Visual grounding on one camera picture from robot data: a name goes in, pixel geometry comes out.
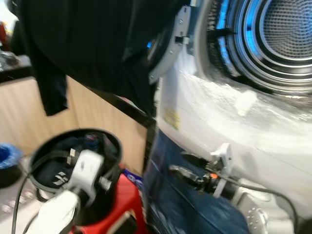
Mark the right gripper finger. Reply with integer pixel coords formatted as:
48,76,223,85
180,153,215,170
168,165,200,188

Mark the dark clothes pile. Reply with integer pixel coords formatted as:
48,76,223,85
39,136,103,191

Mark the white bubble-wrapped washing machine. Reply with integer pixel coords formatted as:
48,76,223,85
149,0,312,234

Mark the blue white package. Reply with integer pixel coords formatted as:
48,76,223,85
122,168,144,191

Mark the red detergent jug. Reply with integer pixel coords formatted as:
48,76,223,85
73,173,149,234

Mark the blue patterned plastic sheet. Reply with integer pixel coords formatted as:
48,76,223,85
144,141,252,234

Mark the yellow washer sticker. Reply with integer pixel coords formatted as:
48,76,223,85
163,107,181,130

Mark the black laundry bucket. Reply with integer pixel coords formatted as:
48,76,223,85
29,128,122,225

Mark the white tape piece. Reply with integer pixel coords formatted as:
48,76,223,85
233,90,259,117

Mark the blue lined black bin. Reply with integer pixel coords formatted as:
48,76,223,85
0,142,22,188

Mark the grey knobbed appliance panel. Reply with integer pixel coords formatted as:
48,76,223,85
0,183,30,217

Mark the light wooden cabinet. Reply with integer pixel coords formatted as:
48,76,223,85
0,76,149,174

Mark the grey round washer door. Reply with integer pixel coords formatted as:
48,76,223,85
146,5,192,84

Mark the black hanging garment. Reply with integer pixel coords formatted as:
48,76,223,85
7,0,193,117

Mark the red bottle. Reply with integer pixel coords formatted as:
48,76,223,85
0,22,10,52

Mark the steel washer drum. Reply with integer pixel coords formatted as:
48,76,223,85
205,0,312,96

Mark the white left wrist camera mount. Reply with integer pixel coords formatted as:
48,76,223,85
68,149,105,193

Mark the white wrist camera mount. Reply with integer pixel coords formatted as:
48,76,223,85
211,143,234,198
68,149,105,193

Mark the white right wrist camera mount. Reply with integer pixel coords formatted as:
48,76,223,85
211,143,234,198

